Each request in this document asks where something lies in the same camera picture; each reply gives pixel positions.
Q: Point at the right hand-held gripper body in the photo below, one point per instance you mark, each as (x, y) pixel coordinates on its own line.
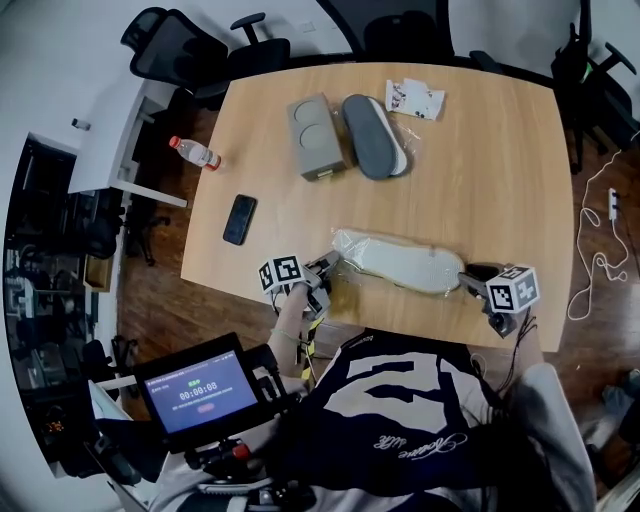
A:
(514, 291)

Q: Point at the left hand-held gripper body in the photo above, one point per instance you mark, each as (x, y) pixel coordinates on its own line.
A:
(283, 272)

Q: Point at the white slipper footwear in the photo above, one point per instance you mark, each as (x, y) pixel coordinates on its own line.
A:
(405, 265)

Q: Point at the person's right forearm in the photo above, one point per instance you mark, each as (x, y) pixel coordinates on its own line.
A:
(533, 340)

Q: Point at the person's left forearm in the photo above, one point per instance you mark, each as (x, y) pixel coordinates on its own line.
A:
(289, 320)

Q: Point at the black smartphone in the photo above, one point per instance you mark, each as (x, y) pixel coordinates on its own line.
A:
(240, 219)

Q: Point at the grey cardboard box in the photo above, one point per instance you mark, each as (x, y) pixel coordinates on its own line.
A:
(315, 135)

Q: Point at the white sole slipper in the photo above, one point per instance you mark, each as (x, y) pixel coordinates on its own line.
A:
(399, 150)

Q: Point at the grey sole slipper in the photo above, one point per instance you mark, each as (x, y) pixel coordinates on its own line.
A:
(367, 135)

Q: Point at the white power strip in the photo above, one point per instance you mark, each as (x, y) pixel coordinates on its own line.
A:
(612, 204)

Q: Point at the black monitor screen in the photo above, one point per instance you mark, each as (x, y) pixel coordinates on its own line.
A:
(200, 390)

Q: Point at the red cap water bottle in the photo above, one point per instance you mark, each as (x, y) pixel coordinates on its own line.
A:
(196, 152)

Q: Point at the person's navy printed shirt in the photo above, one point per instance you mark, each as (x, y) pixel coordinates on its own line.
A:
(400, 425)

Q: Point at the printed white packet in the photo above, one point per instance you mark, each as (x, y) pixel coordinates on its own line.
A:
(415, 99)

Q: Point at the small wooden box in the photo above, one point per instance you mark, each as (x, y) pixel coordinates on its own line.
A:
(97, 272)

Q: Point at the white desk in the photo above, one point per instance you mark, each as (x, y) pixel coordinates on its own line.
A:
(107, 165)

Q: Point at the black office chair green trim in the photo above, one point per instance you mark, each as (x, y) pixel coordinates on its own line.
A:
(595, 85)

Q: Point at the dark storage shelf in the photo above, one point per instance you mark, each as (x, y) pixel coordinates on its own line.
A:
(45, 280)

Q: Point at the black mesh office chair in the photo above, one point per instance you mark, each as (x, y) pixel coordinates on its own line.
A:
(175, 52)

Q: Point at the black camera rig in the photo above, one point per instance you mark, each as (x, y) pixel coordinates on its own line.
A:
(240, 480)

